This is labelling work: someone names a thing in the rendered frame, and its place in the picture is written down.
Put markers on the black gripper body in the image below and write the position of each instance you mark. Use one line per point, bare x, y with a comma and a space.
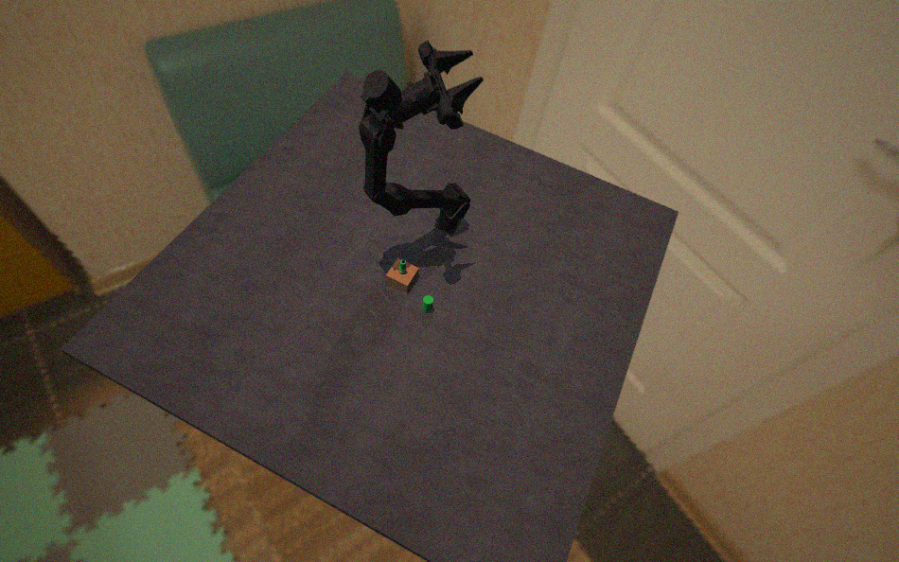
431, 90

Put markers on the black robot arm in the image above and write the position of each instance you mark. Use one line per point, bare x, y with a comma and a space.
386, 109

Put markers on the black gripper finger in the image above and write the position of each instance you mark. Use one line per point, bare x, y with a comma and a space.
447, 60
459, 94

